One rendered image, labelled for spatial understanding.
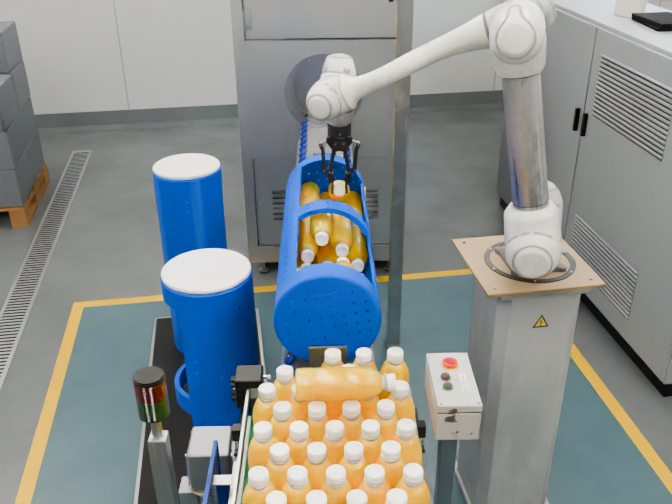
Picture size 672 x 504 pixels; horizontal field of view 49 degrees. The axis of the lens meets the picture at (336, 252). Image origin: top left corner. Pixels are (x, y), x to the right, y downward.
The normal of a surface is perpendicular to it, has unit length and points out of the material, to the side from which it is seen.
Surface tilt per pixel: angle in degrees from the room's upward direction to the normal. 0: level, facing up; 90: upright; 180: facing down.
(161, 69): 90
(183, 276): 0
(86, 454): 0
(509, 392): 90
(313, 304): 90
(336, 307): 90
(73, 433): 0
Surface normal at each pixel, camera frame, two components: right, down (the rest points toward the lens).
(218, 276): 0.00, -0.88
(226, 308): 0.53, 0.40
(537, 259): -0.24, 0.54
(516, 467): 0.15, 0.47
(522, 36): -0.28, 0.36
